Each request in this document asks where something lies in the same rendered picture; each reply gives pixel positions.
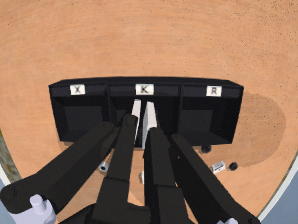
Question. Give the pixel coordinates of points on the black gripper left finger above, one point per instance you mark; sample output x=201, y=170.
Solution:
x=38, y=198

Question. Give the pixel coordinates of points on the black rack of three bins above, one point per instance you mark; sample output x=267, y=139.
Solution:
x=203, y=110

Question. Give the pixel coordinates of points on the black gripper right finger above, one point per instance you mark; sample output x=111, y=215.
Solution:
x=205, y=195

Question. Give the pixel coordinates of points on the dark grey hex nut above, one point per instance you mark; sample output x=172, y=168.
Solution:
x=233, y=166
x=206, y=149

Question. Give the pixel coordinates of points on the white hex nut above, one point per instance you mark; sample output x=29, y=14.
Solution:
x=103, y=166

